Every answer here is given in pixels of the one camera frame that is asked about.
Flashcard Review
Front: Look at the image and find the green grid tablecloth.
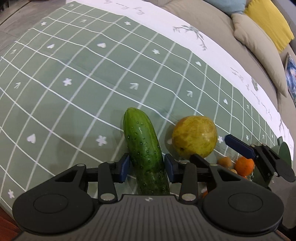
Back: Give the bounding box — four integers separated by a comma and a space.
1, 1, 295, 213

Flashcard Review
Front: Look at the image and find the green colander bowl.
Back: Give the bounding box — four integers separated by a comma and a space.
252, 137, 295, 187

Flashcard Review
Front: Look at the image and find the yellow cushion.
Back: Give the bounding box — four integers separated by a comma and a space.
244, 0, 295, 52

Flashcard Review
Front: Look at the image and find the orange tangerine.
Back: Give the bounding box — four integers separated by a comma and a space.
234, 157, 255, 177

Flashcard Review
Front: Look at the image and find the blue printed cushion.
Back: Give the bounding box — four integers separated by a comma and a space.
285, 53, 296, 105

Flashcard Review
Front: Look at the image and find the beige cushion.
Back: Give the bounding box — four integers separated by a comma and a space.
231, 13, 288, 97

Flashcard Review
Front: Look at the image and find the yellow-green pear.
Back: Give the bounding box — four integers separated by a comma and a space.
171, 115, 218, 160

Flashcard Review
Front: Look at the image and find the green cucumber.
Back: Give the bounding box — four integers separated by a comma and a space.
123, 108, 170, 195

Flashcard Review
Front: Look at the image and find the beige sofa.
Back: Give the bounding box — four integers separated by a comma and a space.
151, 1, 295, 147

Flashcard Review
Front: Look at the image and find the light blue cushion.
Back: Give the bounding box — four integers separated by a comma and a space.
205, 0, 246, 16

